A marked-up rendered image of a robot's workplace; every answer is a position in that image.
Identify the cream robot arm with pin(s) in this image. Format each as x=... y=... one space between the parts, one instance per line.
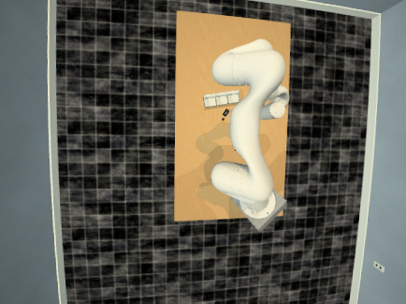
x=263 y=69

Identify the white open-top bin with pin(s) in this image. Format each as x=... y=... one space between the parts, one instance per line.
x=210 y=99

